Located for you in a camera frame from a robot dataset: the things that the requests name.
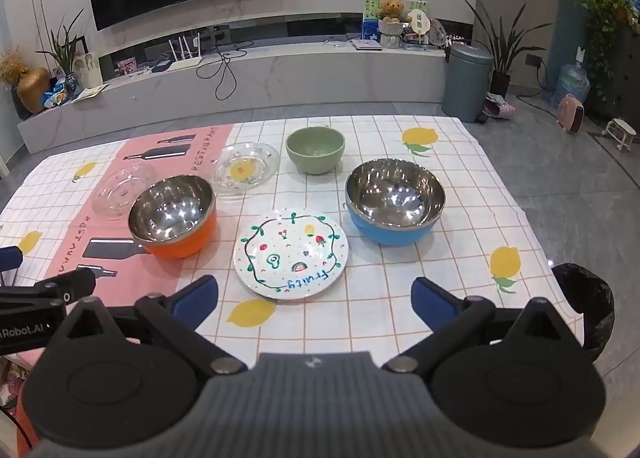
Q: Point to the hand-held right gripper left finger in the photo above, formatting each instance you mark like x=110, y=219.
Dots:
x=197, y=300

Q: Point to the blue snack packets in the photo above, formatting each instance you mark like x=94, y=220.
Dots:
x=60, y=90

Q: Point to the checked lemon-print tablecloth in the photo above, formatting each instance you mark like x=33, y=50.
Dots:
x=450, y=278

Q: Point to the green ceramic bowl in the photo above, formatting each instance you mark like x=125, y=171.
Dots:
x=315, y=158

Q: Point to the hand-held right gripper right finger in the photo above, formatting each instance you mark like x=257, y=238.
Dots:
x=432, y=300

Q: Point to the round white paper fan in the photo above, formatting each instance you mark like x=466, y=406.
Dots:
x=419, y=20

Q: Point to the green spiky plant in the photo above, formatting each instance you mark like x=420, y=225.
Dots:
x=62, y=48

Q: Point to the white painted fruit plate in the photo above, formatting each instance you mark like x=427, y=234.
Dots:
x=290, y=258

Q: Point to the floral clear glass plate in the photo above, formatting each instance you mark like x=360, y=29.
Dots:
x=245, y=168

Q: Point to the paper booklet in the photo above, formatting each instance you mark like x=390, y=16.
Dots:
x=90, y=93

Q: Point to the dried flower bunch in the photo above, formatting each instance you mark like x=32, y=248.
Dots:
x=10, y=68

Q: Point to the leafy hanging plant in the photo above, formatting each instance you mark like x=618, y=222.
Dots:
x=605, y=3

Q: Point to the grey tablet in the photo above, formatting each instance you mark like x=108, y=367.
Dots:
x=366, y=45

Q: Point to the orange steel bowl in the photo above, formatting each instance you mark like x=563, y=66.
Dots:
x=185, y=243

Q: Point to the black trash bag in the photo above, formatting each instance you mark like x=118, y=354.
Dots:
x=590, y=298

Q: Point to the blue steel bowl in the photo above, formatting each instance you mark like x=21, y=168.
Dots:
x=390, y=233

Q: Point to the grey-blue trash can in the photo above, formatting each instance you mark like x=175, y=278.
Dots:
x=465, y=83

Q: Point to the pink patterned slipper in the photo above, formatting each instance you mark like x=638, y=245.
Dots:
x=500, y=107

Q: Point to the pink bottle-print table mat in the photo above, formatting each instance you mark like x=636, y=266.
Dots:
x=100, y=233

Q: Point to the blue water jug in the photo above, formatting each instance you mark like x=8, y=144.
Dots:
x=570, y=83

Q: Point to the small white stool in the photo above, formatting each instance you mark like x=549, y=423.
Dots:
x=620, y=128

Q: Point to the pink space heater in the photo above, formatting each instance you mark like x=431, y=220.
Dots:
x=570, y=113

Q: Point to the dark storage cabinet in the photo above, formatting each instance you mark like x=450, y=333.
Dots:
x=625, y=73

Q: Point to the black wall socket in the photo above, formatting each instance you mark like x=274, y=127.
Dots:
x=533, y=59

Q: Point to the pink photo card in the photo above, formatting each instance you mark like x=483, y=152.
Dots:
x=126, y=67

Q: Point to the blue tissue box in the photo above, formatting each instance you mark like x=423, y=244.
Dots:
x=370, y=31

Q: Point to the tall potted floor plant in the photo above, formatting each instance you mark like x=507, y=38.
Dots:
x=500, y=83

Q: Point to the green printed card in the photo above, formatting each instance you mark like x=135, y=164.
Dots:
x=371, y=5

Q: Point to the white router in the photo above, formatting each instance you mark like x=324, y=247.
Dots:
x=185, y=63

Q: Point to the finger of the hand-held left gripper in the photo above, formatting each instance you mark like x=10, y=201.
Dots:
x=75, y=279
x=10, y=258

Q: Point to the brown teddy bear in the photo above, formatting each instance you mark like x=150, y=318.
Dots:
x=391, y=8

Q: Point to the gold round vase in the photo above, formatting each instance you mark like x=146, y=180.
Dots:
x=34, y=88

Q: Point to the plain clear glass plate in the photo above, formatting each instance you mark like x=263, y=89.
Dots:
x=112, y=198

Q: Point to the patterned decorative plate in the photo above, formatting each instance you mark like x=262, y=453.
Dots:
x=438, y=32

